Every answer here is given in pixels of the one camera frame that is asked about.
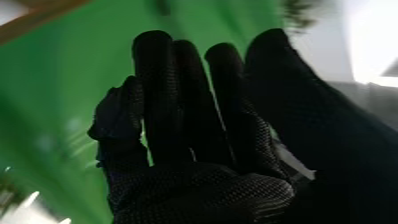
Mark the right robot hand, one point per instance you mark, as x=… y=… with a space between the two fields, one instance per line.
x=237 y=160

